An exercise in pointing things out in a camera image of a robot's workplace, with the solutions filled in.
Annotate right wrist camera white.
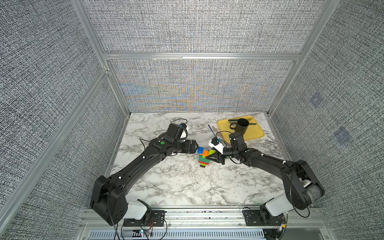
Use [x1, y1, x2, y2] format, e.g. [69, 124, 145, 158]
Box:
[209, 137, 225, 154]

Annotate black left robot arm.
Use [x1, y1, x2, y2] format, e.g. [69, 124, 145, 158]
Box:
[90, 123, 199, 226]

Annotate orange lego brick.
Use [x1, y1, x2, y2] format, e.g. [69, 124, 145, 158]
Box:
[202, 150, 210, 158]

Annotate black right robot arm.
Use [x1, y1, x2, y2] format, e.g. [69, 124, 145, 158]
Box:
[206, 133, 325, 222]

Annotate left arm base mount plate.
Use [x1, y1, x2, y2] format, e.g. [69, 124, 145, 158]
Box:
[123, 210, 166, 227]

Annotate blue lego brick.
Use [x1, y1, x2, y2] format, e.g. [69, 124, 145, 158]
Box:
[197, 147, 204, 155]

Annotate red lego brick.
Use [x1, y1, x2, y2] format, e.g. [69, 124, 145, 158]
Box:
[199, 161, 210, 167]

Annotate pink handled fork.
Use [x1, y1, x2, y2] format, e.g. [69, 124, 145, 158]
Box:
[211, 126, 223, 141]

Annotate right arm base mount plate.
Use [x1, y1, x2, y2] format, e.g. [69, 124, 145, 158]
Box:
[242, 208, 287, 227]

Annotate aluminium front rail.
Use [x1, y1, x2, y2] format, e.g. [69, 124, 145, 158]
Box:
[79, 207, 334, 230]

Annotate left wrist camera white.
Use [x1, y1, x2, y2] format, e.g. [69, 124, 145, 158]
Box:
[180, 124, 189, 141]

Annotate black mug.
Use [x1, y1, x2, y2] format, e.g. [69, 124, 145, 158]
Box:
[230, 123, 249, 135]

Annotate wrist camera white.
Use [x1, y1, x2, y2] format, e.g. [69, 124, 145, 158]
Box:
[209, 137, 225, 154]
[180, 124, 189, 141]

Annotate yellow plastic tray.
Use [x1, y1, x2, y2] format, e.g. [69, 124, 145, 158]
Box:
[217, 116, 265, 143]

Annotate green handled utensil on tray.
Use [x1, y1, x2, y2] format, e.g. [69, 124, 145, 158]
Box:
[228, 119, 257, 126]

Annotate white slotted cable duct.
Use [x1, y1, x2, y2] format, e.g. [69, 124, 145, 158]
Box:
[85, 229, 266, 240]

